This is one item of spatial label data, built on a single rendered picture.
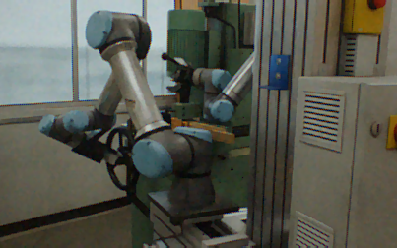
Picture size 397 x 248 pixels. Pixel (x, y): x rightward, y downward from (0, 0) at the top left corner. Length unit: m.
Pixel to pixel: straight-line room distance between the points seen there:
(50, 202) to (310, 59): 2.56
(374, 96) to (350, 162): 0.14
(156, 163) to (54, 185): 2.16
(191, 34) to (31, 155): 1.63
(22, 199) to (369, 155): 2.64
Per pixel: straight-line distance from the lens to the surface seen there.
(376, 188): 0.97
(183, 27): 1.98
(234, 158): 2.04
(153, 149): 1.17
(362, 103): 0.91
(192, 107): 2.06
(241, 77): 1.48
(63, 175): 3.31
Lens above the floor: 1.28
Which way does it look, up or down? 9 degrees down
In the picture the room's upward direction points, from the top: 1 degrees clockwise
